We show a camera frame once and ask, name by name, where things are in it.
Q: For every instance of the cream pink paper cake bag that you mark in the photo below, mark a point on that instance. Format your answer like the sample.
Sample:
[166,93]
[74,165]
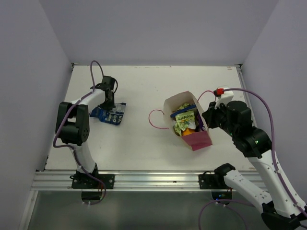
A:
[195,141]

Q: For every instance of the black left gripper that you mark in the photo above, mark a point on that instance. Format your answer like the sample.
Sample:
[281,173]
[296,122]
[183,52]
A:
[110,106]

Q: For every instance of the green Himalaya candy packet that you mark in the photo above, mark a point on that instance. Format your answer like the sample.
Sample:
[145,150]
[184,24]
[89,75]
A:
[186,120]

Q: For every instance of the aluminium table edge rail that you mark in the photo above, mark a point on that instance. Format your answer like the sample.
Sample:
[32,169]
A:
[246,94]

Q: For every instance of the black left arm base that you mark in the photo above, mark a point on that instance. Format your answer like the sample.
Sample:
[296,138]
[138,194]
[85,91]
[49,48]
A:
[82,181]

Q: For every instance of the orange mango gummy bag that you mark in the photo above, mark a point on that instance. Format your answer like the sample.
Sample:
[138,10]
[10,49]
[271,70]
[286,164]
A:
[188,131]

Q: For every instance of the large blue chips bag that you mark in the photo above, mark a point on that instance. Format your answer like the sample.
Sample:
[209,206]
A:
[113,116]

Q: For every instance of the purple Fox's candy bag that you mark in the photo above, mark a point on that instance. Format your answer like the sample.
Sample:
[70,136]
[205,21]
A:
[200,125]

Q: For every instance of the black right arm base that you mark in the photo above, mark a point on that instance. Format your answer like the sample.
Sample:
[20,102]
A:
[212,181]

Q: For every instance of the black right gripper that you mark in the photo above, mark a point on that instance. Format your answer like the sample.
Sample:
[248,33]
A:
[208,115]

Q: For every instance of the aluminium front mounting rail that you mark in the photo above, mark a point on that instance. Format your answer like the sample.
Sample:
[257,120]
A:
[160,181]

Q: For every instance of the small blue snack packet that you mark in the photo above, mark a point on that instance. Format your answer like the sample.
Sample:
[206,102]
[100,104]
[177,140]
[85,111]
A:
[190,107]

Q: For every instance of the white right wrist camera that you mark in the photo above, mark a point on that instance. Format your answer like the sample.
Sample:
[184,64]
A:
[223,96]

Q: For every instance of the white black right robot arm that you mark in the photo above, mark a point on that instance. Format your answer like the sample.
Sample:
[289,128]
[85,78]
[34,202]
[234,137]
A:
[279,205]

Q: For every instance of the green candy packet back side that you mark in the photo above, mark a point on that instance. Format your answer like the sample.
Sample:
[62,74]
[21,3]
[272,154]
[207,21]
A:
[184,106]

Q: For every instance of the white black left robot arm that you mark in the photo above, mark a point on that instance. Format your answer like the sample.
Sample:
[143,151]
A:
[73,126]

